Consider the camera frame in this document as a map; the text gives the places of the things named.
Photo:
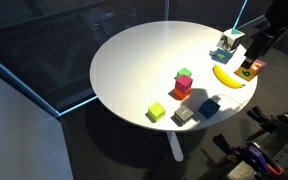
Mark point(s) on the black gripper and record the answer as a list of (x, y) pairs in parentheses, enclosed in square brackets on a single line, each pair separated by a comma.
[(264, 43)]

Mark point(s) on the pink block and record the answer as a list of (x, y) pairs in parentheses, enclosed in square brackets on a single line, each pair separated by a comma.
[(184, 83)]

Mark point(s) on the blue block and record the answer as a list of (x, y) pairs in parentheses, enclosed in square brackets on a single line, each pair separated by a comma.
[(209, 108)]

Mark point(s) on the green block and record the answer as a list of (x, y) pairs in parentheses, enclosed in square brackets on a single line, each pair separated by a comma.
[(184, 71)]

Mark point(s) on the orange block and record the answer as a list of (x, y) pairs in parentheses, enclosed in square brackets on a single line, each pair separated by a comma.
[(180, 95)]

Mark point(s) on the grey block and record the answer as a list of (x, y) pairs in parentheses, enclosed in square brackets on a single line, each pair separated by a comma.
[(183, 115)]

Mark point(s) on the yellow-green block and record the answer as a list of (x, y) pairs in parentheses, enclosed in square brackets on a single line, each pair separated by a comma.
[(156, 111)]

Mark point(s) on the purple orange number six cube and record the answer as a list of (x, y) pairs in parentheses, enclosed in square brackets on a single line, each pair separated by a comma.
[(250, 71)]

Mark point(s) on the blue number four cube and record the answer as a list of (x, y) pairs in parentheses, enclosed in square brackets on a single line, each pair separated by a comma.
[(222, 56)]

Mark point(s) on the yellow banana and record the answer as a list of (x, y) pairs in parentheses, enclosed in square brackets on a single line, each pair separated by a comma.
[(225, 78)]

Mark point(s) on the white zebra picture cube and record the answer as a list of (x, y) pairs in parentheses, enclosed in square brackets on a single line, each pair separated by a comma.
[(230, 40)]

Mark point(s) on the black purple spring clamp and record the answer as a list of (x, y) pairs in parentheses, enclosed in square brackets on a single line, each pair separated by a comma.
[(267, 121)]

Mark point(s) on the purple spring clamp orange tips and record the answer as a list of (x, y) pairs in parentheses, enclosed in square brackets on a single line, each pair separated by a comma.
[(255, 156)]

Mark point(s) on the white table leg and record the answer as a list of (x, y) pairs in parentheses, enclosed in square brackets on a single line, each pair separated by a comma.
[(174, 146)]

